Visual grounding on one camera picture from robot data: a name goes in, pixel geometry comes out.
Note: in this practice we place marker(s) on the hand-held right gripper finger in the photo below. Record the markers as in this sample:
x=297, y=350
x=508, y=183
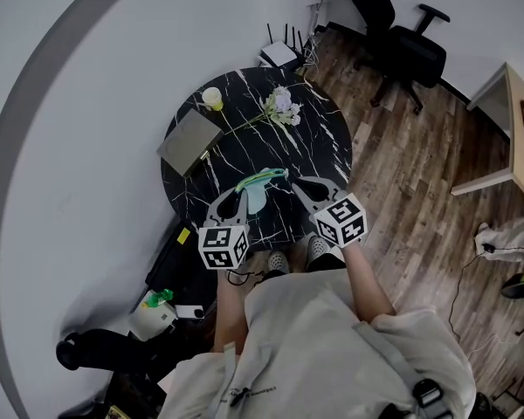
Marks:
x=327, y=183
x=308, y=205

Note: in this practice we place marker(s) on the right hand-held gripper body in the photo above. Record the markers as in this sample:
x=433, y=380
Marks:
x=342, y=221

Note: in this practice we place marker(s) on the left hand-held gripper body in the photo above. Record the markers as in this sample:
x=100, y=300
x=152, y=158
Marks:
x=222, y=247

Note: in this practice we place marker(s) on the person's left forearm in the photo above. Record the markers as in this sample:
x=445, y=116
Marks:
x=229, y=312

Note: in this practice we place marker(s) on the person's right forearm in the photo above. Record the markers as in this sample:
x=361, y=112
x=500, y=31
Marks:
x=369, y=282

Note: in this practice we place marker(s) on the person's right grey shoe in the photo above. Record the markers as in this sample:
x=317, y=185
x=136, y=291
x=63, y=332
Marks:
x=318, y=247

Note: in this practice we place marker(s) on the person's grey shoe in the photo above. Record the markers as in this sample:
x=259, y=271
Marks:
x=278, y=261
x=318, y=247

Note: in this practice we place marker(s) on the person's black trousers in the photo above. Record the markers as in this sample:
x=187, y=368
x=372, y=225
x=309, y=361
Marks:
x=327, y=263

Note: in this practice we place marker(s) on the black case with yellow label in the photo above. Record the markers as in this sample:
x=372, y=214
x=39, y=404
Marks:
x=179, y=269

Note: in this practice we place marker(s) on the person's left grey shoe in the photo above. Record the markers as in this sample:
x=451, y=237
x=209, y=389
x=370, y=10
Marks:
x=278, y=261

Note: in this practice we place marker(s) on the grey flat box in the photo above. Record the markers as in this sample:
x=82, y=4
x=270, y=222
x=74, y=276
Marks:
x=191, y=142

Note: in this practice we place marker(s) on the white smartphone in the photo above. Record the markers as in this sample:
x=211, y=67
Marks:
x=190, y=311

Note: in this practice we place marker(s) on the green plastic bottle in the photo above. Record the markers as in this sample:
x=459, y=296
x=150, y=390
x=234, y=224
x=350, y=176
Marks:
x=159, y=297

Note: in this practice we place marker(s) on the artificial flower bouquet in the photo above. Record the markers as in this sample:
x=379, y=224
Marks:
x=281, y=103

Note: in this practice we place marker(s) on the white cardboard box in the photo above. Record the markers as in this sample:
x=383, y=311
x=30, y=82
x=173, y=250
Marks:
x=150, y=321

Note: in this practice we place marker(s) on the yellow paper cup white lid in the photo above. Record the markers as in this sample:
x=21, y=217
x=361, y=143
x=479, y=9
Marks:
x=212, y=98

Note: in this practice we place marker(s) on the person's white shirt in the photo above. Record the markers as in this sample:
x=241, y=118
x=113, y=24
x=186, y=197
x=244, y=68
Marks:
x=314, y=347

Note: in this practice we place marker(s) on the white router with black antennas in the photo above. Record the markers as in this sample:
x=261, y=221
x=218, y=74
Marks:
x=279, y=54

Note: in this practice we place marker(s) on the black lapel clip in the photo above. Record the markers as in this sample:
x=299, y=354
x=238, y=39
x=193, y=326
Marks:
x=240, y=397

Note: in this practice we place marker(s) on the black and green equipment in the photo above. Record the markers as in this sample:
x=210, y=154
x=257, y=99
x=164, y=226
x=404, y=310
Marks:
x=521, y=286

